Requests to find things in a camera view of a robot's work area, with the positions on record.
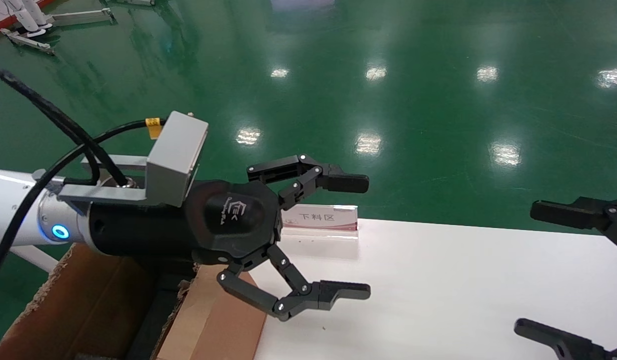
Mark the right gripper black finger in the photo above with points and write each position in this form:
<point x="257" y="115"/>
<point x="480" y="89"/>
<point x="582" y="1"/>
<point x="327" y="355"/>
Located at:
<point x="563" y="342"/>
<point x="578" y="212"/>

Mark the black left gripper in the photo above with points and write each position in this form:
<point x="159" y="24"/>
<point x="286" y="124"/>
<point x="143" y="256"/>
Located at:
<point x="238" y="220"/>

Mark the small light cardboard box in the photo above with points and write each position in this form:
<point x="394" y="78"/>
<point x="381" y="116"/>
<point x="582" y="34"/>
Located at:
<point x="213" y="325"/>

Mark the large brown cardboard box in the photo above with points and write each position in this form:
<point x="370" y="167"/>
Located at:
<point x="78" y="310"/>

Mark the white pink acrylic sign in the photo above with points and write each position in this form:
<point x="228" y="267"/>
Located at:
<point x="323" y="220"/>

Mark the white pipe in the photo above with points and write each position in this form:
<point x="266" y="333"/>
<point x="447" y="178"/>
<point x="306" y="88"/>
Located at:
<point x="36" y="257"/>

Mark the grey metal base bar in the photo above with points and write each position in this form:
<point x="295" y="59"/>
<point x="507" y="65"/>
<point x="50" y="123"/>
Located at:
<point x="133" y="2"/>
<point x="31" y="42"/>
<point x="83" y="16"/>

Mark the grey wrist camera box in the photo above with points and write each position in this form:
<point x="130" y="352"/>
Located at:
<point x="176" y="155"/>

